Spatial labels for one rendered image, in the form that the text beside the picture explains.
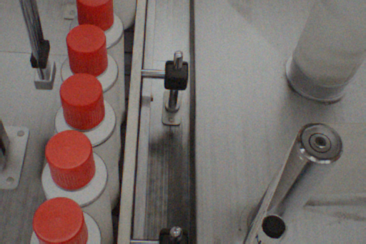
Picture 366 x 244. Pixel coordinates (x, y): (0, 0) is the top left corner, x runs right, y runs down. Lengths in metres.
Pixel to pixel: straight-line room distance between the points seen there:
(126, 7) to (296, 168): 0.35
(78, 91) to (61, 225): 0.11
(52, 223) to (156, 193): 0.30
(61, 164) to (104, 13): 0.16
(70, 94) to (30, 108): 0.31
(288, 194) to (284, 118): 0.20
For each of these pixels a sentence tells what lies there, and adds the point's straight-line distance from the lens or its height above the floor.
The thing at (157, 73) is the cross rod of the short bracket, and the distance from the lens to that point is 0.61.
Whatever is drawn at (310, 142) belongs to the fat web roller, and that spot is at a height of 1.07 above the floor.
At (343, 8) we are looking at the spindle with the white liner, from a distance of 0.56.
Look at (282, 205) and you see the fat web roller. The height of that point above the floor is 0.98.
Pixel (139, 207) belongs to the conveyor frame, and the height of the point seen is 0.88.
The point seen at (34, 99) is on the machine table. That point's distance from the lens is 0.70.
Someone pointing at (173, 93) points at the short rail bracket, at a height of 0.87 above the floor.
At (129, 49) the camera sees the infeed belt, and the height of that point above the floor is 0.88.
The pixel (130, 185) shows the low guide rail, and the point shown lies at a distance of 0.53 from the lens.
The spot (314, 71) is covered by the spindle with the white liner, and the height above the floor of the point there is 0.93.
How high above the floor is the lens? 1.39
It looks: 56 degrees down
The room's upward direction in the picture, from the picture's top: 9 degrees clockwise
